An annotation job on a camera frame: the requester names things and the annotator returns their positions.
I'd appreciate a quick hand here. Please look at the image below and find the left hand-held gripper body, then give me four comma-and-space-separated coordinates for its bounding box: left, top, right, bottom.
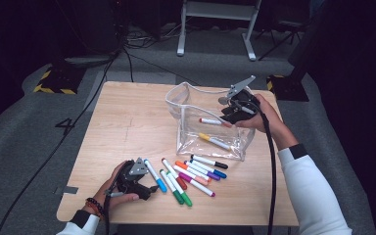
115, 157, 150, 194

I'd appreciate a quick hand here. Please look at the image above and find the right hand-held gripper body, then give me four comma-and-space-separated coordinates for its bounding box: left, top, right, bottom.
225, 75, 260, 121

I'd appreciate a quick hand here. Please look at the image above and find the light green cap marker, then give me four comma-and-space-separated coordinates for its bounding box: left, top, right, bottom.
165, 171, 194, 208

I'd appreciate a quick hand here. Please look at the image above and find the magenta cap marker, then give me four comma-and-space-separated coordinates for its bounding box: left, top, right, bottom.
177, 171, 216, 198

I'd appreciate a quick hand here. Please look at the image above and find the orange cap marker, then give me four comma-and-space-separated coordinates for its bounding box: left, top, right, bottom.
174, 160, 201, 175

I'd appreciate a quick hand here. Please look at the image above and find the clear pouch with white trim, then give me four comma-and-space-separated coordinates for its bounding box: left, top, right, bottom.
164, 81, 258, 162

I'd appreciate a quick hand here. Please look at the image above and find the dark blue cap marker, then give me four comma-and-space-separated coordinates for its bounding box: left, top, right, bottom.
189, 159, 228, 180

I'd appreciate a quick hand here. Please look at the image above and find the salmon pink cap marker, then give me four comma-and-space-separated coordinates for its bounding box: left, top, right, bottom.
172, 164, 211, 187

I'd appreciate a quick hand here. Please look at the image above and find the person's right hand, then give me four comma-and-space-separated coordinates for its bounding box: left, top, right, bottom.
235, 94, 287, 135

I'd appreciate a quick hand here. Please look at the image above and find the person's left hand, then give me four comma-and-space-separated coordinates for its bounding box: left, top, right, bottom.
92, 160, 141, 211

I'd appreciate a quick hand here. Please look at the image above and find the light blue cap marker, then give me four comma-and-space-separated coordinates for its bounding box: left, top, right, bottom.
143, 158, 168, 194

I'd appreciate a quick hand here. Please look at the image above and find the black yellow striped floor plate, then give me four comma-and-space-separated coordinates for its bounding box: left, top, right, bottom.
265, 73, 310, 103
32, 66, 87, 96

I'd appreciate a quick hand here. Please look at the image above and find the gray tape piece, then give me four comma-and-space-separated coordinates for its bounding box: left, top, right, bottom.
53, 185, 79, 196

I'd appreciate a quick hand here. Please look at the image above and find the black tripod stand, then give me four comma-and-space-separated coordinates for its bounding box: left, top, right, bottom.
258, 19, 307, 62

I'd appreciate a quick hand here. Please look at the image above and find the white metal stand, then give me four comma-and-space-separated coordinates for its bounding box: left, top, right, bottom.
175, 0, 262, 62

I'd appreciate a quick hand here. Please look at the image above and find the black equipment case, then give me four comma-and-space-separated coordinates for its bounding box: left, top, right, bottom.
74, 0, 126, 55

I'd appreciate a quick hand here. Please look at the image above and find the black bead bracelet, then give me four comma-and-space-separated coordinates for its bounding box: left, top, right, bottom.
85, 196, 106, 215

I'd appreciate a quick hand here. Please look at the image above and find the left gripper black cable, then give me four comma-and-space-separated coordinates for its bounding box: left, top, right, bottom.
102, 177, 125, 235

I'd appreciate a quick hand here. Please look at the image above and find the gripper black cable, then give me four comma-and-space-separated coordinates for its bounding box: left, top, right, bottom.
102, 177, 125, 235
229, 99, 277, 235

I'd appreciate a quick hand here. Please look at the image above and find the red bead bracelet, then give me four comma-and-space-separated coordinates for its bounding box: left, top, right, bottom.
83, 201, 104, 220

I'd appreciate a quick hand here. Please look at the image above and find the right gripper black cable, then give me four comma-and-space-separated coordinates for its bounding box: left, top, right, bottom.
229, 99, 277, 235

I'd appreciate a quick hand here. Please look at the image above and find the black floor cable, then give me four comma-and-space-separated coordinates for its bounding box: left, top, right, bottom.
128, 52, 201, 87
123, 47, 135, 83
0, 48, 126, 235

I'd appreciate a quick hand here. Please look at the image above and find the tangle of cables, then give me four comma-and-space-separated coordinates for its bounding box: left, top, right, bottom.
125, 25, 177, 50

